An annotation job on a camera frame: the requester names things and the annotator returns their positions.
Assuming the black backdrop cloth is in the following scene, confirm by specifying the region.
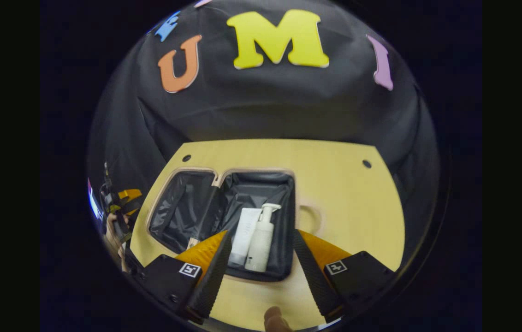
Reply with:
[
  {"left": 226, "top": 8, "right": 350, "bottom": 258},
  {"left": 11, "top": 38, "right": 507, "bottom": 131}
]
[{"left": 87, "top": 0, "right": 441, "bottom": 273}]

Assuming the white skin care tube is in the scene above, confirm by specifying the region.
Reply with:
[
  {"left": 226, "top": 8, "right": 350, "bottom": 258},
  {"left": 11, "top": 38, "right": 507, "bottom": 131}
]
[{"left": 228, "top": 207, "right": 263, "bottom": 267}]

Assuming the computer screen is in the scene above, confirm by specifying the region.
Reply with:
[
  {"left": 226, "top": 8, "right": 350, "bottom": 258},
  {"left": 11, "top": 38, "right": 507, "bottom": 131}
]
[{"left": 87, "top": 178, "right": 101, "bottom": 223}]

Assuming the white pump bottle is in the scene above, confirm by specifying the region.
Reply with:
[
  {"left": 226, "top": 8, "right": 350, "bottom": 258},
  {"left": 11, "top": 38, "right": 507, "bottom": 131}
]
[{"left": 244, "top": 203, "right": 283, "bottom": 273}]

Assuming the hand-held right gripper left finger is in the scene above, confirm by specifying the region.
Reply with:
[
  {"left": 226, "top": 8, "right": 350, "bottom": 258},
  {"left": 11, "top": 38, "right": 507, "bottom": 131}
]
[{"left": 139, "top": 230, "right": 233, "bottom": 326}]

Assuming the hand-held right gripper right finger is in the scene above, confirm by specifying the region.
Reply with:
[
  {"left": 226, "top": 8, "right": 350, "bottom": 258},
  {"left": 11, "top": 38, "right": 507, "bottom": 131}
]
[{"left": 292, "top": 229, "right": 395, "bottom": 323}]

